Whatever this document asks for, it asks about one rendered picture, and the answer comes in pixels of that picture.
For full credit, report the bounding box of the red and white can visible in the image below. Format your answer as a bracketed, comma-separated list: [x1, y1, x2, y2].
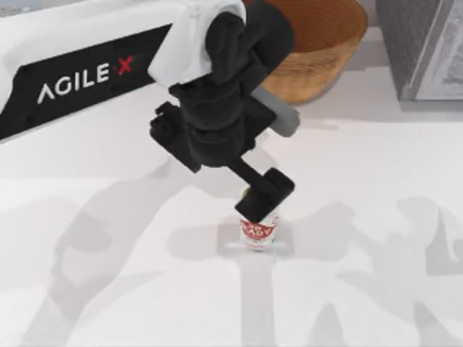
[238, 185, 281, 253]

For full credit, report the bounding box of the pale cabinet door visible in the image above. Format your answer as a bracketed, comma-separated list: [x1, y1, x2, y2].
[412, 0, 463, 101]

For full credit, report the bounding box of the brown wooden bowl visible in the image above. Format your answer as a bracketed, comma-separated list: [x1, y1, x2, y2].
[259, 0, 369, 106]

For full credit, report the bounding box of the grey cabinet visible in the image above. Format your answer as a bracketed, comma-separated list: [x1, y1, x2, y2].
[375, 0, 463, 112]

